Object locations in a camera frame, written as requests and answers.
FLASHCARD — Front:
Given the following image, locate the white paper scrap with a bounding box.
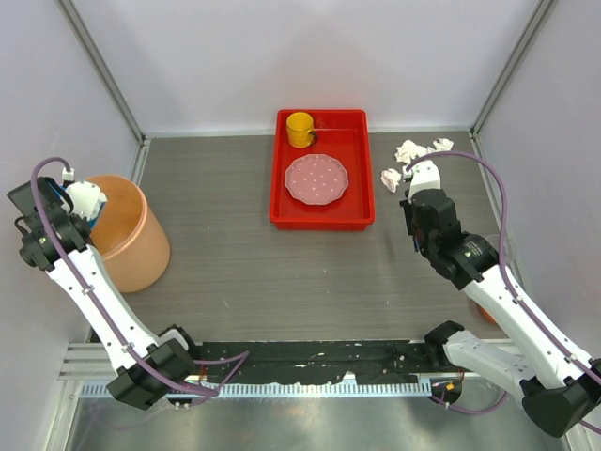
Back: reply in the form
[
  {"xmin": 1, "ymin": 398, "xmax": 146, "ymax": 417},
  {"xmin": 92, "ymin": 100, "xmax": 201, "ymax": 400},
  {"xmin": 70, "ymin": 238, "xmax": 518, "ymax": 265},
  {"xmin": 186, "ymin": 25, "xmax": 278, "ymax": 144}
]
[
  {"xmin": 380, "ymin": 168, "xmax": 403, "ymax": 194},
  {"xmin": 394, "ymin": 140, "xmax": 429, "ymax": 165},
  {"xmin": 427, "ymin": 138, "xmax": 455, "ymax": 153}
]

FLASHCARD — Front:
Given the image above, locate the blue plastic dustpan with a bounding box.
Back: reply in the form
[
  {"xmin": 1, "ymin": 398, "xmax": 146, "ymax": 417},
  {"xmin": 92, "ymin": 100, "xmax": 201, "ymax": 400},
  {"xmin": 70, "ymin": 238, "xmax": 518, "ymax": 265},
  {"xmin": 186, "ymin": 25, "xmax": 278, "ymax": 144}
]
[{"xmin": 53, "ymin": 180, "xmax": 108, "ymax": 228}]

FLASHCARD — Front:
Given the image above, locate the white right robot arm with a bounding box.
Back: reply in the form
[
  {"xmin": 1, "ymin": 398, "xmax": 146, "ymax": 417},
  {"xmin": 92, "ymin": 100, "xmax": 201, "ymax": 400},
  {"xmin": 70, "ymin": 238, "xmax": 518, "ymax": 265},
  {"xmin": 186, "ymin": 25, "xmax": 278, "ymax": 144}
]
[{"xmin": 400, "ymin": 188, "xmax": 600, "ymax": 438}]

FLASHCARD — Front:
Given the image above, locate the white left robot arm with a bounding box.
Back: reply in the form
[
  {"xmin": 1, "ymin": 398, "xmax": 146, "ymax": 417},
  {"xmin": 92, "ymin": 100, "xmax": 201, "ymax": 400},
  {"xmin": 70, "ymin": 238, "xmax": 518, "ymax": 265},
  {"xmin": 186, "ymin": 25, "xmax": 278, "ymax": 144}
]
[{"xmin": 7, "ymin": 177, "xmax": 201, "ymax": 410}]

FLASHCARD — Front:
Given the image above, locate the orange plastic waste bucket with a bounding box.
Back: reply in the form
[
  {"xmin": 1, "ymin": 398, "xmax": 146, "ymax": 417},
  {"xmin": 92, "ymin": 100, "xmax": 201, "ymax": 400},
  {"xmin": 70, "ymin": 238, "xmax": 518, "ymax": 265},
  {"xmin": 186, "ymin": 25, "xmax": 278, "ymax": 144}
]
[{"xmin": 88, "ymin": 175, "xmax": 171, "ymax": 293}]

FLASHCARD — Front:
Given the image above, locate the clear plastic cup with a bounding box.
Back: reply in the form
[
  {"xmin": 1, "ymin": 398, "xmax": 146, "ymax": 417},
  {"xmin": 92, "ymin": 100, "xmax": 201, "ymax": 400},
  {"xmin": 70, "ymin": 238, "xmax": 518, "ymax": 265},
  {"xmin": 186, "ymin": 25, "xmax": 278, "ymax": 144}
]
[{"xmin": 485, "ymin": 233, "xmax": 516, "ymax": 266}]

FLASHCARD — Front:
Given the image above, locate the red plastic tray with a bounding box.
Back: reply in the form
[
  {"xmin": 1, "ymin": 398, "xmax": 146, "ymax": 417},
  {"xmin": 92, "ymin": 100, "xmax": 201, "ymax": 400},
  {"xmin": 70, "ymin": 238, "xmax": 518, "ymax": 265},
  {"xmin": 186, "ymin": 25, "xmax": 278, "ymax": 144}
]
[{"xmin": 270, "ymin": 109, "xmax": 375, "ymax": 230}]

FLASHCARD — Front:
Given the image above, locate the pink dotted plate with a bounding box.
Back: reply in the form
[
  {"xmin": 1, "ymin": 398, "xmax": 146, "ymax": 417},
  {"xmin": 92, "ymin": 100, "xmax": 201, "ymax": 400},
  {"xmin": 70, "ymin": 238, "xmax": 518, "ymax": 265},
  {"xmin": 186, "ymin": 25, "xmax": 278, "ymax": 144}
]
[{"xmin": 284, "ymin": 154, "xmax": 349, "ymax": 206}]

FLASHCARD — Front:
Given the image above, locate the orange bowl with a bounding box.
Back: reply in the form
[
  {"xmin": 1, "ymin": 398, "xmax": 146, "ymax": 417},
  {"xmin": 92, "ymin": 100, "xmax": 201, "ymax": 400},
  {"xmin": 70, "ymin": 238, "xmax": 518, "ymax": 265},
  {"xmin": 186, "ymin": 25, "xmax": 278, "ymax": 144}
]
[{"xmin": 477, "ymin": 305, "xmax": 496, "ymax": 324}]

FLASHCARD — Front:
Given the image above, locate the yellow mug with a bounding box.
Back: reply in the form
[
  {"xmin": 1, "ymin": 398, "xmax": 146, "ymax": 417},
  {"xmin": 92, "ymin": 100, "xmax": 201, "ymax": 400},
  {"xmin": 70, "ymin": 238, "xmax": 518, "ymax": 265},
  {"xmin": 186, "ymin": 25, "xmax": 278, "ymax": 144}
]
[{"xmin": 285, "ymin": 112, "xmax": 318, "ymax": 148}]

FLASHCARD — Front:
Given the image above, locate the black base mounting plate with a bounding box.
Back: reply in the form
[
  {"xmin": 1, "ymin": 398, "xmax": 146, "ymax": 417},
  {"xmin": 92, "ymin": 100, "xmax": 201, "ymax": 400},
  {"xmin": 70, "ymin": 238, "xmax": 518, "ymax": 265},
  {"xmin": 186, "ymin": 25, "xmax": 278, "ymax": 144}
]
[{"xmin": 145, "ymin": 338, "xmax": 483, "ymax": 384}]

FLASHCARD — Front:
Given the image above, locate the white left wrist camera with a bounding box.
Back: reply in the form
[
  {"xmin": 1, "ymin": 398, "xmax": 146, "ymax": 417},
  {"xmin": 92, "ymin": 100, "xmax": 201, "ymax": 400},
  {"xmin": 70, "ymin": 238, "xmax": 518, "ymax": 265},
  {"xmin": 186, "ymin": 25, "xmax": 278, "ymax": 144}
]
[{"xmin": 60, "ymin": 168, "xmax": 108, "ymax": 224}]

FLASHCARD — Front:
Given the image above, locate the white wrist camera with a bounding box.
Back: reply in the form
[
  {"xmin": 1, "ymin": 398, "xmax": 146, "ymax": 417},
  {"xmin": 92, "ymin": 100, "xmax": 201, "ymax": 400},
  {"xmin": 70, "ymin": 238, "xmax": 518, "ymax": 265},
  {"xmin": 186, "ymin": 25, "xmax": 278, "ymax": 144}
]
[
  {"xmin": 402, "ymin": 160, "xmax": 440, "ymax": 202},
  {"xmin": 60, "ymin": 168, "xmax": 108, "ymax": 224}
]

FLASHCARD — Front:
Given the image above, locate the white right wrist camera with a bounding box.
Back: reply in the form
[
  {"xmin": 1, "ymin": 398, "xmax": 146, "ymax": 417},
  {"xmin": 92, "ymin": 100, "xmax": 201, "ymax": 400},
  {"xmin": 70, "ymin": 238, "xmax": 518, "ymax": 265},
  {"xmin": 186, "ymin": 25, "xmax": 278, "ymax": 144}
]
[{"xmin": 402, "ymin": 160, "xmax": 440, "ymax": 202}]

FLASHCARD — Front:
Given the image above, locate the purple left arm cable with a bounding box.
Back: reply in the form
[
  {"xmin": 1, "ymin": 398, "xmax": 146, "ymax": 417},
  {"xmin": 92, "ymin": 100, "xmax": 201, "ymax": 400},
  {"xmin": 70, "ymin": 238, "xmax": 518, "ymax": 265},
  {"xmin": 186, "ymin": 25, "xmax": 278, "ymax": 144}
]
[{"xmin": 30, "ymin": 157, "xmax": 250, "ymax": 410}]

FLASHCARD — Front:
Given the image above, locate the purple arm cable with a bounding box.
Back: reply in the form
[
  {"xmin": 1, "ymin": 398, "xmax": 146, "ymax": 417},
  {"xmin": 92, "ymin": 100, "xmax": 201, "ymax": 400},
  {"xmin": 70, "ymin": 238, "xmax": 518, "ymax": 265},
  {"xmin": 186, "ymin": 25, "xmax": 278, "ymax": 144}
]
[
  {"xmin": 406, "ymin": 149, "xmax": 601, "ymax": 436},
  {"xmin": 30, "ymin": 157, "xmax": 250, "ymax": 410}
]

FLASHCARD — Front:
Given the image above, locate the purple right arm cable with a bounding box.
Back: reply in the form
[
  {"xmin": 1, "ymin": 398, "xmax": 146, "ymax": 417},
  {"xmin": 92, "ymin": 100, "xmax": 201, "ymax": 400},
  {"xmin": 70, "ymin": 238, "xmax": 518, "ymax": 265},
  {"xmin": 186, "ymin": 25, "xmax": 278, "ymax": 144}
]
[{"xmin": 406, "ymin": 149, "xmax": 601, "ymax": 436}]

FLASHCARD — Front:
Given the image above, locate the white slotted cable duct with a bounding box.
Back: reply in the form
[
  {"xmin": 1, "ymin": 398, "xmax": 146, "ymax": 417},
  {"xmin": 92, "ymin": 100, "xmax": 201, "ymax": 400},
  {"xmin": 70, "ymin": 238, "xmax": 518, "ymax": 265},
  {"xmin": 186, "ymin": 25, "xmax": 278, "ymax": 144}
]
[{"xmin": 79, "ymin": 380, "xmax": 433, "ymax": 399}]

